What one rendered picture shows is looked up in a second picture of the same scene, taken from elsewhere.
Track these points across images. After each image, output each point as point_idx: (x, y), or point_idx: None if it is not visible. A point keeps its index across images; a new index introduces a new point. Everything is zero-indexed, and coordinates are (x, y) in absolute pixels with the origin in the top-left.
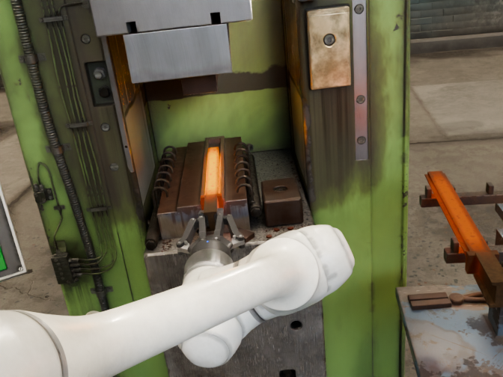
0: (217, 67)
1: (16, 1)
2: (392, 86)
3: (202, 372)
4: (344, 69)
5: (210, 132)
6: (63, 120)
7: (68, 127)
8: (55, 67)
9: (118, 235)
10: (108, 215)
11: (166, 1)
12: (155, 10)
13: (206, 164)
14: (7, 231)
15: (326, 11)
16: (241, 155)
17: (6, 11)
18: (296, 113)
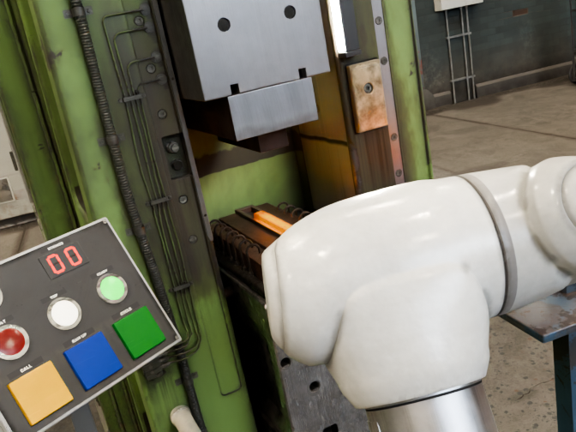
0: (306, 116)
1: (99, 84)
2: (414, 122)
3: (323, 421)
4: (382, 111)
5: (231, 207)
6: (143, 199)
7: (148, 205)
8: (135, 146)
9: (200, 312)
10: (190, 291)
11: (262, 62)
12: (254, 71)
13: (266, 224)
14: (153, 303)
15: (363, 64)
16: (297, 208)
17: (85, 96)
18: (322, 166)
